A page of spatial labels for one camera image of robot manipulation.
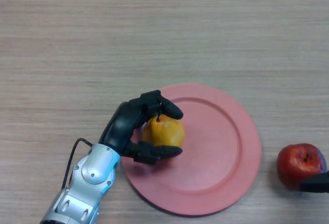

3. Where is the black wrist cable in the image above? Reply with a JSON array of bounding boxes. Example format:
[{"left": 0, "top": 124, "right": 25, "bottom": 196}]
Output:
[{"left": 61, "top": 138, "right": 94, "bottom": 190}]

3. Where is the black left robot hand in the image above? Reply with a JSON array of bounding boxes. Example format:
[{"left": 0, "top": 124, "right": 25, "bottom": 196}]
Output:
[{"left": 98, "top": 89, "right": 184, "bottom": 165}]

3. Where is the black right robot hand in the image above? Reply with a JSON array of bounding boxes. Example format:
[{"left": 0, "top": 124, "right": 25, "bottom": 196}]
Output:
[{"left": 300, "top": 171, "right": 329, "bottom": 193}]

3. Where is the pink round plate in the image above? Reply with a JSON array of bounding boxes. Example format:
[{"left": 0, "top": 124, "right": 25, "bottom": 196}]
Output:
[{"left": 120, "top": 83, "right": 262, "bottom": 217}]

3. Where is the red apple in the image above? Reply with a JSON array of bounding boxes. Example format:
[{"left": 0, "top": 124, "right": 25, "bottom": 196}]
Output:
[{"left": 277, "top": 143, "right": 328, "bottom": 191}]

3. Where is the yellow pear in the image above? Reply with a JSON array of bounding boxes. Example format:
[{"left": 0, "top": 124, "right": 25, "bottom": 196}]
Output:
[{"left": 142, "top": 114, "right": 186, "bottom": 149}]

